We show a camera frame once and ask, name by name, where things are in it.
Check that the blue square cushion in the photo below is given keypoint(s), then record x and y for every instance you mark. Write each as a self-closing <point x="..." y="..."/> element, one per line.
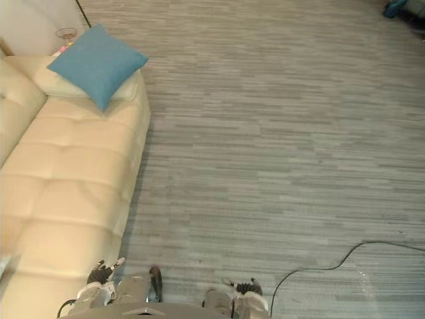
<point x="96" y="64"/>

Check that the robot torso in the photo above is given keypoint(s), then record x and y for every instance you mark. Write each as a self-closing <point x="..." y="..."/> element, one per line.
<point x="159" y="310"/>

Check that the dark robot foot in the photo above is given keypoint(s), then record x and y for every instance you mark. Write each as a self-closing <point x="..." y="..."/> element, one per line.
<point x="155" y="282"/>

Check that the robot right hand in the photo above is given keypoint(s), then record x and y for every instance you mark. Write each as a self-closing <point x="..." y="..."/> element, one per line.
<point x="244" y="285"/>

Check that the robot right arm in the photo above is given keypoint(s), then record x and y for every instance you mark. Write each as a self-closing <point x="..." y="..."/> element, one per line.
<point x="250" y="304"/>

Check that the teal object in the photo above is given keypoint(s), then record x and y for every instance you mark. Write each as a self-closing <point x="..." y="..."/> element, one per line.
<point x="396" y="8"/>

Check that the glass bowl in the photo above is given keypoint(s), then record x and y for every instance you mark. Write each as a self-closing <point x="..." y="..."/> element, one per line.
<point x="66" y="34"/>

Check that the cream sofa cushion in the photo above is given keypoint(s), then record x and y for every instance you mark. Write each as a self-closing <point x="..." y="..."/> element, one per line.
<point x="63" y="84"/>

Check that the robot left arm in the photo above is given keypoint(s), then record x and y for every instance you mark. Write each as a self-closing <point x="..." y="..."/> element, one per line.
<point x="94" y="294"/>

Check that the white round side table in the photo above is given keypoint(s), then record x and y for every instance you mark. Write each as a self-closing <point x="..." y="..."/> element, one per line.
<point x="40" y="23"/>

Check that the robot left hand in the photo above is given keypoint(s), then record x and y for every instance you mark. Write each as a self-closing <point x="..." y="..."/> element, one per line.
<point x="103" y="270"/>

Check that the robot silver leg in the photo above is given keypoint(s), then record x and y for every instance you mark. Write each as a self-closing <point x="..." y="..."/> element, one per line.
<point x="133" y="289"/>

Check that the thin black pole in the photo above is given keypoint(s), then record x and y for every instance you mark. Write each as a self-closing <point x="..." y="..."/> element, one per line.
<point x="83" y="13"/>

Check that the cream leather sofa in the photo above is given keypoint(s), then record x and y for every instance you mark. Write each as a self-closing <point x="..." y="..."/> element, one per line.
<point x="66" y="172"/>

